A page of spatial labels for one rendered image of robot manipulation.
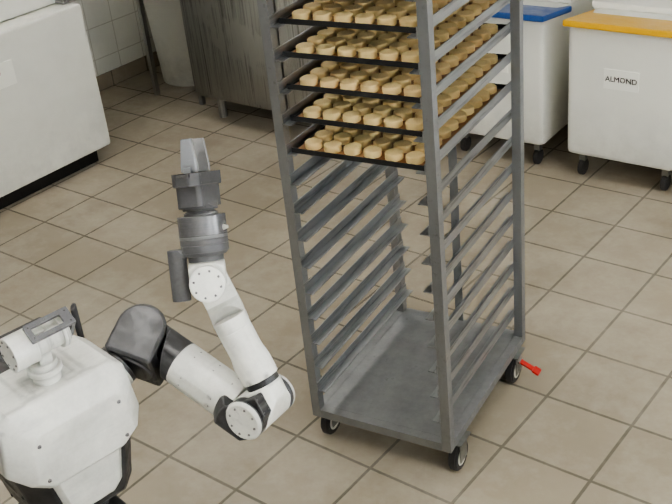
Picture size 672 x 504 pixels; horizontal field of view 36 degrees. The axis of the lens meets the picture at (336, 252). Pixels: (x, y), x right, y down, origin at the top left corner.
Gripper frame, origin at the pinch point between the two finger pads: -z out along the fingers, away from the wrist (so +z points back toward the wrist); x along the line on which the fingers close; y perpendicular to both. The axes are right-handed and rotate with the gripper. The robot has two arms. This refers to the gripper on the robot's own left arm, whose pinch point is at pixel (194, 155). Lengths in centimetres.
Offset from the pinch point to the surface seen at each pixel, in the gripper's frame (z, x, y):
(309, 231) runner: 24, -110, 21
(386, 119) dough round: -5, -91, -11
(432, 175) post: 11, -87, -23
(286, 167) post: 5, -97, 21
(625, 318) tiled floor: 74, -219, -59
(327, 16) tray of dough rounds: -32, -84, 0
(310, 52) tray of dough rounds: -25, -88, 7
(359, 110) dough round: -8, -97, -2
